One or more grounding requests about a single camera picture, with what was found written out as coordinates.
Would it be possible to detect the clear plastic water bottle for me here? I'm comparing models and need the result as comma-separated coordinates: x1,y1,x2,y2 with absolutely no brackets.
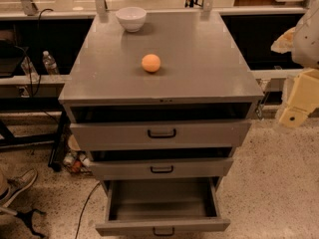
42,51,60,75

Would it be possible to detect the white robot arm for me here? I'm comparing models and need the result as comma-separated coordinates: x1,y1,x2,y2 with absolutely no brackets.
271,0,319,128

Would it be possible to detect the black hanging cable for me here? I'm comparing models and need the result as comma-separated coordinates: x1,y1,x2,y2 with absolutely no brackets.
14,8,55,98

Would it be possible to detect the black chair base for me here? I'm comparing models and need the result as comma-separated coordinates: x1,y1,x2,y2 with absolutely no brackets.
16,209,46,239

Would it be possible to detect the grey top drawer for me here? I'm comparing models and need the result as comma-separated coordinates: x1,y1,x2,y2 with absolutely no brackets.
71,119,251,151

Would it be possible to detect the grey sneaker shoe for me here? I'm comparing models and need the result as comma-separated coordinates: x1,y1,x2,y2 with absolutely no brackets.
0,168,38,207

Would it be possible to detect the black metal table leg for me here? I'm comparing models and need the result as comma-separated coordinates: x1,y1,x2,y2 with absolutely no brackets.
48,112,68,172

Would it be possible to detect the clutter of small floor items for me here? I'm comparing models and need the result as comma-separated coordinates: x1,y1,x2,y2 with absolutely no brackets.
62,134,93,176

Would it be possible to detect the black floor cable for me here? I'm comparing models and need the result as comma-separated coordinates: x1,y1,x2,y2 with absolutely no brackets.
74,181,102,239

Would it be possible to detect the grey middle drawer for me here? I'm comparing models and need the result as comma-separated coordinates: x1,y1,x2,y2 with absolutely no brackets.
90,158,233,180

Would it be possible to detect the white ceramic bowl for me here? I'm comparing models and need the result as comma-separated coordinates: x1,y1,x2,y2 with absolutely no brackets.
116,7,147,32

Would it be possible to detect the grey drawer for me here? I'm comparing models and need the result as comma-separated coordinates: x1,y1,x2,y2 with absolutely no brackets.
71,119,251,151
90,158,233,180
96,178,230,237

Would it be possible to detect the grey metal drawer cabinet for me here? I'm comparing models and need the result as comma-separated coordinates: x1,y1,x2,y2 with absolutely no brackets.
58,10,265,197

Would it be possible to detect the grey bottom drawer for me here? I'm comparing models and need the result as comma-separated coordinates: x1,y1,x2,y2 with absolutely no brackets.
96,178,230,237

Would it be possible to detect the orange ball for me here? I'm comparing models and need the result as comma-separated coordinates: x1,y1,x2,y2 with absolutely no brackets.
142,54,160,73

